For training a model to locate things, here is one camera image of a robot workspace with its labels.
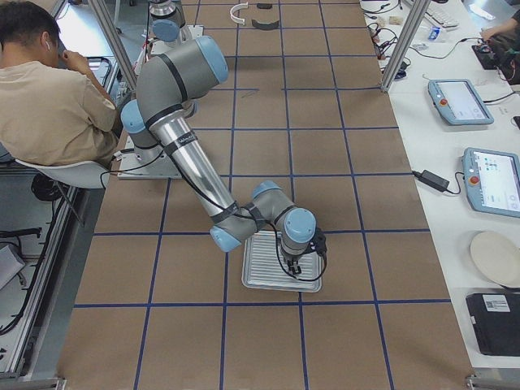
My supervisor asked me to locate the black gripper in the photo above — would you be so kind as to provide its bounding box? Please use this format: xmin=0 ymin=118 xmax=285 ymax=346
xmin=284 ymin=256 xmax=301 ymax=277

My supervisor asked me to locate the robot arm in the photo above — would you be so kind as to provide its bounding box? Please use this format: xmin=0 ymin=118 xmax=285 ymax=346
xmin=149 ymin=0 xmax=185 ymax=43
xmin=121 ymin=36 xmax=327 ymax=279

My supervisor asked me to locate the ribbed metal tray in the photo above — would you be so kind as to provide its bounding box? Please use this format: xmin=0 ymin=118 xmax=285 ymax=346
xmin=242 ymin=231 xmax=323 ymax=293

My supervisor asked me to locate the black power adapter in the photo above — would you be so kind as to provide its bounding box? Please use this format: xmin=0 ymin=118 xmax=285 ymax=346
xmin=412 ymin=170 xmax=449 ymax=193

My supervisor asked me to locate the beige round plate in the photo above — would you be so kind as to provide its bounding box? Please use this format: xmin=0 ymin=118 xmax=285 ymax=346
xmin=470 ymin=232 xmax=519 ymax=288

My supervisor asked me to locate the black laptop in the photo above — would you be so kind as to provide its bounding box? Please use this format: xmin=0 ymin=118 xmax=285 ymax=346
xmin=466 ymin=293 xmax=519 ymax=357

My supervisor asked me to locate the near teach pendant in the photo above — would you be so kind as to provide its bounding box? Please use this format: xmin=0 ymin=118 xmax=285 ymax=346
xmin=461 ymin=148 xmax=519 ymax=218

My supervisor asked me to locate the teach pendant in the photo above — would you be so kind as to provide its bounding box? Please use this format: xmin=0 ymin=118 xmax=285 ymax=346
xmin=461 ymin=148 xmax=519 ymax=218
xmin=427 ymin=79 xmax=494 ymax=126

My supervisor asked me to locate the white chair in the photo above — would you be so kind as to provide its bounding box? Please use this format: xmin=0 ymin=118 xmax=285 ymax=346
xmin=15 ymin=158 xmax=107 ymax=228

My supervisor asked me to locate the far teach pendant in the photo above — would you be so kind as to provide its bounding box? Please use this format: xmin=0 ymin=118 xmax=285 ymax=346
xmin=427 ymin=79 xmax=494 ymax=126

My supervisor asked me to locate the curved brake shoe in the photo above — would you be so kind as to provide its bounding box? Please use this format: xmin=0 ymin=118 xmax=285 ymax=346
xmin=251 ymin=19 xmax=280 ymax=31

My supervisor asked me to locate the person in beige shirt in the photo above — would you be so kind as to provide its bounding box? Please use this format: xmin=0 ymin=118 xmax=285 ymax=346
xmin=1 ymin=1 xmax=122 ymax=166

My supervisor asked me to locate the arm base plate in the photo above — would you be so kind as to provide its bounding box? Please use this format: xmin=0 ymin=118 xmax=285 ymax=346
xmin=117 ymin=136 xmax=181 ymax=180
xmin=180 ymin=24 xmax=204 ymax=42

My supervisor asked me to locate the aluminium frame post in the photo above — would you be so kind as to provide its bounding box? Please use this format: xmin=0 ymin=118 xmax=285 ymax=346
xmin=380 ymin=0 xmax=431 ymax=93

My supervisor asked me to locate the white curved plastic bracket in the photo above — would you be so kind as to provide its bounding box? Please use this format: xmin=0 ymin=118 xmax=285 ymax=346
xmin=229 ymin=2 xmax=249 ymax=26

